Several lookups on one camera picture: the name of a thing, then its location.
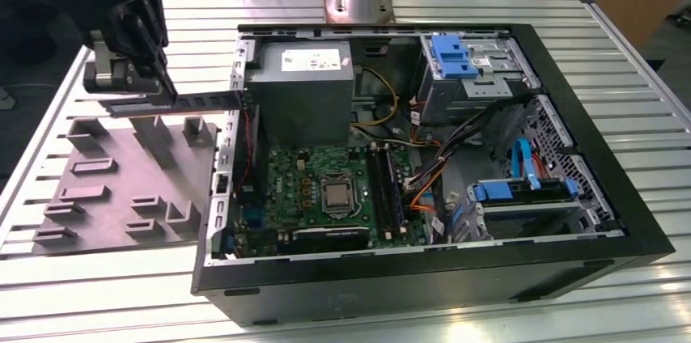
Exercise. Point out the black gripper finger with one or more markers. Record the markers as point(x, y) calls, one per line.
point(148, 35)
point(119, 80)

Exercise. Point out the black RAM slot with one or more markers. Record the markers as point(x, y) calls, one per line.
point(378, 197)

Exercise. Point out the grey plastic parts rack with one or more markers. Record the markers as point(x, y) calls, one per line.
point(135, 181)

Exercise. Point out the black case fan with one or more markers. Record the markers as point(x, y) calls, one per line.
point(252, 136)

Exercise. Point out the grey power supply unit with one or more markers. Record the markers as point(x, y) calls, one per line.
point(301, 100)

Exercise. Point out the green motherboard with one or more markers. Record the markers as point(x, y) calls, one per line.
point(291, 165)

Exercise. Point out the silver CPU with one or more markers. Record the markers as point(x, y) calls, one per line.
point(335, 194)

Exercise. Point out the black graphics card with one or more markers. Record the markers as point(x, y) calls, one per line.
point(329, 238)

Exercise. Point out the blue drive bay latch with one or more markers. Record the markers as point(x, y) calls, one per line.
point(451, 56)

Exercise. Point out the grey metal drive cage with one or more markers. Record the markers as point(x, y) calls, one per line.
point(488, 90)

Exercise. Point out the hard disk in blue carrier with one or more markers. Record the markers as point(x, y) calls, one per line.
point(494, 191)

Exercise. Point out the black PC case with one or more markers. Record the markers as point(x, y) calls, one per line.
point(431, 286)

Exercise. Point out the grey metal disk bay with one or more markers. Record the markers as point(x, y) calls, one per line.
point(534, 207)

